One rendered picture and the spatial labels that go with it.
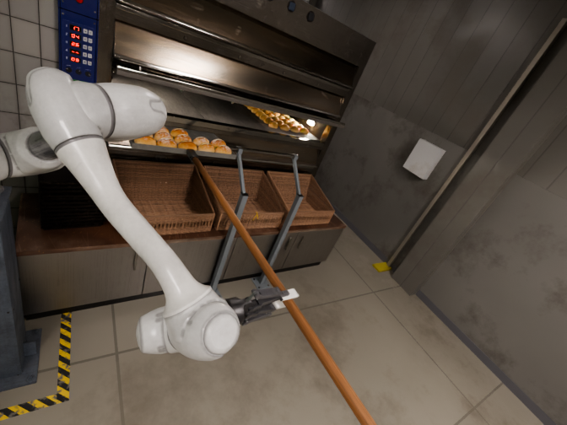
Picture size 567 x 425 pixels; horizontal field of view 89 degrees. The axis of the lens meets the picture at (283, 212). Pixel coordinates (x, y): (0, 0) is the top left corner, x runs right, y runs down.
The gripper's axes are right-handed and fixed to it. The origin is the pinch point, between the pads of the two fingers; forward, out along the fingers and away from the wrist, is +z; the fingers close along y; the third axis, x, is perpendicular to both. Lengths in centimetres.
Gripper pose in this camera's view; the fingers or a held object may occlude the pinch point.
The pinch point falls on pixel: (285, 298)
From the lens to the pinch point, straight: 92.7
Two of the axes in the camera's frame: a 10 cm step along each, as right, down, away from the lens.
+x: 5.0, 5.9, -6.3
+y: -3.5, 8.1, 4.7
